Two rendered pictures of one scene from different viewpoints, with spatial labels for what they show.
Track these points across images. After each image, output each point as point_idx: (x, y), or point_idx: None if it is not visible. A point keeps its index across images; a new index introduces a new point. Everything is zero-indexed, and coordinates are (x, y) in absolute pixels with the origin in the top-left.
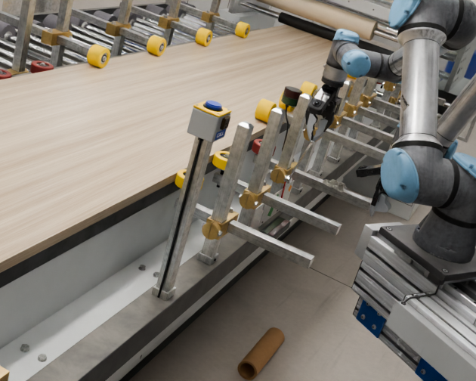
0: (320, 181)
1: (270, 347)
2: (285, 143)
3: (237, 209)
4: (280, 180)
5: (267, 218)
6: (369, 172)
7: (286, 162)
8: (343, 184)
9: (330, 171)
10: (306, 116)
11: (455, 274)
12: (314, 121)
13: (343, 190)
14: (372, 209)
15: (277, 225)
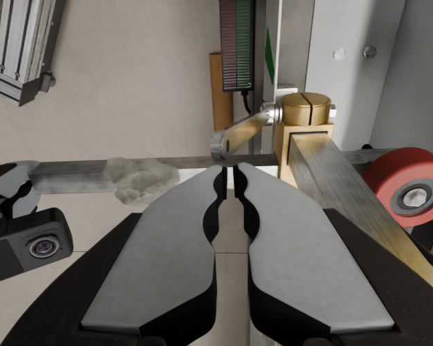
0: (186, 176)
1: (216, 99)
2: (360, 178)
3: (341, 118)
4: (288, 96)
5: (265, 38)
6: None
7: (305, 143)
8: (126, 201)
9: (251, 323)
10: (396, 267)
11: None
12: (265, 257)
13: (108, 171)
14: (22, 160)
15: (235, 38)
